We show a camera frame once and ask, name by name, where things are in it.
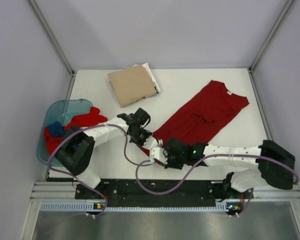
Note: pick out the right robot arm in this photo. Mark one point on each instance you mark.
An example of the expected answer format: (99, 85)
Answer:
(265, 164)

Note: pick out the right aluminium frame post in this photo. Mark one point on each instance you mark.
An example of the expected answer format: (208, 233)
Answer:
(288, 6)

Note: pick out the teal plastic basket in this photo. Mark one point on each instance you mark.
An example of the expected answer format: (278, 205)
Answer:
(62, 111)

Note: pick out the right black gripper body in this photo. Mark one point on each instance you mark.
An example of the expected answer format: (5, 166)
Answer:
(173, 162)

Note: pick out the left aluminium frame post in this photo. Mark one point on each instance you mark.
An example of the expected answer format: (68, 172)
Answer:
(50, 35)

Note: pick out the bright red t shirt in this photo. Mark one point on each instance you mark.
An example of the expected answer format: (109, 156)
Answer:
(83, 120)

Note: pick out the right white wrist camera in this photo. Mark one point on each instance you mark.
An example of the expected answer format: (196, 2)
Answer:
(156, 155)

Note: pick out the front aluminium rail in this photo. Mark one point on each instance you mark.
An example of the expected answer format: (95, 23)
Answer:
(64, 191)

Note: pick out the dark red t shirt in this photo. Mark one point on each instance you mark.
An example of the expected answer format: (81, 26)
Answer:
(202, 117)

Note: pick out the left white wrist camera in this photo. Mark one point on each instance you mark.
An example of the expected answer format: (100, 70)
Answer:
(151, 142)

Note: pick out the grey slotted cable duct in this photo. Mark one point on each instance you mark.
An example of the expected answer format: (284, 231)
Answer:
(97, 207)

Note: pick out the folded beige t shirt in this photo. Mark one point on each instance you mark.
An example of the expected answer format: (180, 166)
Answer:
(132, 84)

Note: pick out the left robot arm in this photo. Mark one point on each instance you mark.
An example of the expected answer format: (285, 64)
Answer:
(78, 143)

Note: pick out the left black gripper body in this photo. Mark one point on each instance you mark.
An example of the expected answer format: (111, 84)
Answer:
(139, 137)

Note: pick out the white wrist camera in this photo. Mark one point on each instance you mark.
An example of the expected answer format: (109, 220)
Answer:
(156, 155)
(151, 142)

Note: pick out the aluminium frame post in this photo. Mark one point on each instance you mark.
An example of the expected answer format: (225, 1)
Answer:
(288, 6)
(50, 35)

